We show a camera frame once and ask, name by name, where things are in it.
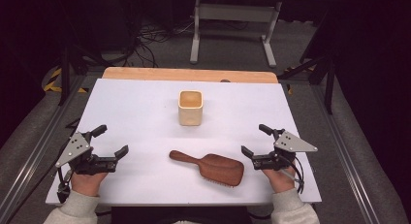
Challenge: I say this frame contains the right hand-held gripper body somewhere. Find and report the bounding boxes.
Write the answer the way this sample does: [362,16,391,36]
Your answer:
[251,129,319,172]

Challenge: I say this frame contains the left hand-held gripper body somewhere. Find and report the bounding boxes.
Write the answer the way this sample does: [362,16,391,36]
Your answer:
[54,131,117,176]

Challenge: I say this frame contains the person's left hand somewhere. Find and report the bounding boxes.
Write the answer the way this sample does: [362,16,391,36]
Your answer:
[70,171,110,198]

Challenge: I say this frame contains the person's right hand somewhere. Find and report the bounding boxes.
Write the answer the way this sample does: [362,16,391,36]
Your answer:
[261,167,297,195]

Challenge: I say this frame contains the brown wooden hairbrush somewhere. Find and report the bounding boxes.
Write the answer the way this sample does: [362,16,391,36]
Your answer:
[169,149,245,189]

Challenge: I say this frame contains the yellow black hazard tape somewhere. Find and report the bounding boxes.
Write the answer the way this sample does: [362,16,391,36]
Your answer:
[43,66,89,94]

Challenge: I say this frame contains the black tripod stand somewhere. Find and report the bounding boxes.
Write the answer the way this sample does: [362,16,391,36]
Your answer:
[276,52,337,115]
[57,44,110,108]

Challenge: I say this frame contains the beige square wooden cup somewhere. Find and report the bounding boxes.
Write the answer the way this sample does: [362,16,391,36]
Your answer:
[177,89,205,127]

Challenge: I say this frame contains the person's dark lap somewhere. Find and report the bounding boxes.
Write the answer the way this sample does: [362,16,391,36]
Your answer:
[111,206,254,224]

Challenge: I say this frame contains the light wooden board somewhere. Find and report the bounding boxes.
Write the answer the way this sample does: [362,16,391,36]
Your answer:
[102,66,279,84]

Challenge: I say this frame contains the right hand-held gripper black cable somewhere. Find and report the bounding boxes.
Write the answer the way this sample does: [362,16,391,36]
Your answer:
[278,153,306,195]

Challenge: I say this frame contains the hand-held gripper black cable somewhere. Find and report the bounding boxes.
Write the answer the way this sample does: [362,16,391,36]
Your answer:
[278,153,306,195]
[55,166,74,205]

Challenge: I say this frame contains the aluminium rail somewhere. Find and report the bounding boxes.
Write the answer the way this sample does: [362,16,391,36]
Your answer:
[0,74,95,224]
[310,83,383,224]

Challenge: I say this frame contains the left hand-held gripper black cable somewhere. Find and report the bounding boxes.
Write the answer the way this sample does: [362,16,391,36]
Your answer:
[55,166,74,205]

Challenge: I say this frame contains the black floor cables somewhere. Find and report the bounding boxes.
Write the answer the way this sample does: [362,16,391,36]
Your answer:
[127,18,197,69]

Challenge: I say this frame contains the white metal stand frame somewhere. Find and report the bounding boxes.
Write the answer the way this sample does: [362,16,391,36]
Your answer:
[189,0,283,69]

